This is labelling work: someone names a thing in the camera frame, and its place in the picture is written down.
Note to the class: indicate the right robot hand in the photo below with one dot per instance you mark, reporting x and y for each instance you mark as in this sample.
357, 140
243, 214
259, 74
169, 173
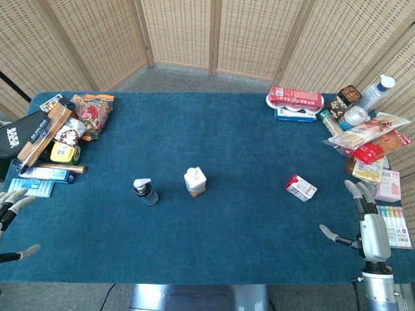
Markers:
373, 229

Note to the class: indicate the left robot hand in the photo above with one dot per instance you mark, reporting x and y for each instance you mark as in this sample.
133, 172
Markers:
11, 207

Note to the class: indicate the robot base body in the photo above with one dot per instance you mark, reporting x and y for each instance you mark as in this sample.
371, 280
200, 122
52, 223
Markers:
199, 297

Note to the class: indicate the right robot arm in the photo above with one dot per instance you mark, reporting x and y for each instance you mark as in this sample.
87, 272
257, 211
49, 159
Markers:
379, 286

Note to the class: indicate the dark pump dispenser bottle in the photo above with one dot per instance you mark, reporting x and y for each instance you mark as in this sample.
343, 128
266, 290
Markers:
146, 191

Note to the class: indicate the clear plastic water bottle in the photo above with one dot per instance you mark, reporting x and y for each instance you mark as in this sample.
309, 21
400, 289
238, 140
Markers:
376, 92

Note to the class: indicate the white carton with brown base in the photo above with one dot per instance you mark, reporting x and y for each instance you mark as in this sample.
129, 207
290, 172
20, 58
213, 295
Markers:
194, 181

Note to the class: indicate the pastel highlighter pen pack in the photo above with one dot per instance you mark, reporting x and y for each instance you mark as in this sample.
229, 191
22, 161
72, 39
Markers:
396, 226

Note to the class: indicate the light blue blister pack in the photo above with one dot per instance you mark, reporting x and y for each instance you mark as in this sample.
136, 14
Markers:
30, 187

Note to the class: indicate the pink box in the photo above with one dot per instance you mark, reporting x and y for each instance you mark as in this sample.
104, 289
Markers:
389, 186

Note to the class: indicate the blue toothpaste box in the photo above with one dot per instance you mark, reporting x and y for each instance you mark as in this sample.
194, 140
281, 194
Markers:
47, 175

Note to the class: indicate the yellow label food pack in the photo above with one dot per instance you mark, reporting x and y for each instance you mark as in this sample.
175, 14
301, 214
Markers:
367, 170

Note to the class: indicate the copper coloured tube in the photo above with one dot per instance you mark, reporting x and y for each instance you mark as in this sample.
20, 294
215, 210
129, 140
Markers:
61, 168

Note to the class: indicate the black zip pouch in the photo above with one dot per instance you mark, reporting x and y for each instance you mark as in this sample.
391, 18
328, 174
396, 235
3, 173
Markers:
19, 133

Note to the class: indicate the red snack pouch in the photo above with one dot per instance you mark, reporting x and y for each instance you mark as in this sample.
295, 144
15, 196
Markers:
369, 153

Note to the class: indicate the yellow lid container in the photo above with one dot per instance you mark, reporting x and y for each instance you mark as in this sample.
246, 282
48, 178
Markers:
65, 152

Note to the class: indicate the wooden long box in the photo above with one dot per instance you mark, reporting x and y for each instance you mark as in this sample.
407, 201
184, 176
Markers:
45, 133

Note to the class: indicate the red and white small carton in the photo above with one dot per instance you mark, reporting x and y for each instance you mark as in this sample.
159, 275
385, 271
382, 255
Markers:
301, 188

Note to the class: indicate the orange bread snack bag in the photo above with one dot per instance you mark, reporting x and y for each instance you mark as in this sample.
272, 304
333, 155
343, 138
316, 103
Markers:
394, 142

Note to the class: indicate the brown white patterned bag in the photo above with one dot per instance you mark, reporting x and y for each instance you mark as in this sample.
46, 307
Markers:
70, 132

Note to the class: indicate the long clear biscuit packet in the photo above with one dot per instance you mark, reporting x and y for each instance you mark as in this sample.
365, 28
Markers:
366, 129

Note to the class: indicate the small picture card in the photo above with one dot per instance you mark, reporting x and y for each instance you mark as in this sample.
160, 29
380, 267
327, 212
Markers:
50, 102

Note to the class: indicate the green cap spice jar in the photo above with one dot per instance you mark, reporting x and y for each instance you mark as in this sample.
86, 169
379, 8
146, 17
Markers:
331, 123

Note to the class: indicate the white lid round jar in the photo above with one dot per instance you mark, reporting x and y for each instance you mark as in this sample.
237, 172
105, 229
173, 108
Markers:
355, 116

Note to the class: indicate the colourful patterned snack bag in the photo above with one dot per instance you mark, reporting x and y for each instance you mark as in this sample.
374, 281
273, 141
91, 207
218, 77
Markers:
92, 113

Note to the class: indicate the black nut snack tray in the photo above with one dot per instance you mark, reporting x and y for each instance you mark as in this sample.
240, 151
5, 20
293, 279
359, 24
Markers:
344, 101

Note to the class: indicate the blue and white box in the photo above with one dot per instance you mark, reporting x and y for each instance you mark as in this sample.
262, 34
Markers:
293, 116

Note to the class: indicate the red yogurt cup multipack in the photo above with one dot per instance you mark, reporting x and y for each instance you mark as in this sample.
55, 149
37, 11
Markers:
295, 96

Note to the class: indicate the blue carpet table mat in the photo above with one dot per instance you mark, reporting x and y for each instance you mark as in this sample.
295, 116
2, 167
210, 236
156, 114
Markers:
201, 181

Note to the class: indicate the woven folding screen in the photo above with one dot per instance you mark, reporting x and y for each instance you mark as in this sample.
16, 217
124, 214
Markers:
207, 35

